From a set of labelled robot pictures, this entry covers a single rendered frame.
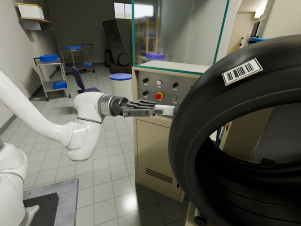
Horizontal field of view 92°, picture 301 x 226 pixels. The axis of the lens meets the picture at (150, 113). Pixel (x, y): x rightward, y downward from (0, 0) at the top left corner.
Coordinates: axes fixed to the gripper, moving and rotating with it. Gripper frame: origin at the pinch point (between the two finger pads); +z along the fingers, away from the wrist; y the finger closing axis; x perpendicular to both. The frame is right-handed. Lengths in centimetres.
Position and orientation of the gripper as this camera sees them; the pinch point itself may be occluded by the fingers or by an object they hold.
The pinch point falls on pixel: (164, 110)
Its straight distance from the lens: 50.2
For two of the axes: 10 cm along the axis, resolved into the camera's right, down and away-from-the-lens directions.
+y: 4.1, -4.2, 8.1
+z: 9.1, 0.9, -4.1
